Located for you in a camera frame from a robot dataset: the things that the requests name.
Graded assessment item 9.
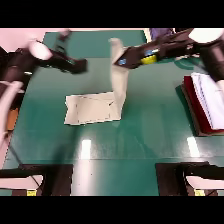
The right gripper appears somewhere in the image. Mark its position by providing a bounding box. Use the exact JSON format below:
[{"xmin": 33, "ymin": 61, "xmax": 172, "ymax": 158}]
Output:
[{"xmin": 113, "ymin": 44, "xmax": 151, "ymax": 70}]

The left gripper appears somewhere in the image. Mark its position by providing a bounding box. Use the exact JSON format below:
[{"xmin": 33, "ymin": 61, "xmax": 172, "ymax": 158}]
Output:
[{"xmin": 46, "ymin": 49, "xmax": 89, "ymax": 75}]

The white shirt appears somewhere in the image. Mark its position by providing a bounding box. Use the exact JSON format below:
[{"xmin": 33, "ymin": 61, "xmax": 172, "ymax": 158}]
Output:
[{"xmin": 63, "ymin": 37, "xmax": 130, "ymax": 126}]

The blue garment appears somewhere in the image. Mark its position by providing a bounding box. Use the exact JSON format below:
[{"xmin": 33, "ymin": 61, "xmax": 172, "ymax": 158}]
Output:
[{"xmin": 149, "ymin": 28, "xmax": 176, "ymax": 42}]

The dark red garment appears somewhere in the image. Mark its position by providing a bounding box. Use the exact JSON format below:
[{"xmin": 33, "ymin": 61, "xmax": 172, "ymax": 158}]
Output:
[{"xmin": 183, "ymin": 75, "xmax": 224, "ymax": 135}]

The brown garment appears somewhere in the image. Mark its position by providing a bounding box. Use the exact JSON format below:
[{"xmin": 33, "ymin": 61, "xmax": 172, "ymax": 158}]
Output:
[{"xmin": 180, "ymin": 83, "xmax": 224, "ymax": 138}]

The white striped garment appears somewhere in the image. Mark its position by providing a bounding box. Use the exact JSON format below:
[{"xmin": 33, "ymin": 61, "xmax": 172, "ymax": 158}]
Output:
[{"xmin": 191, "ymin": 72, "xmax": 224, "ymax": 131}]

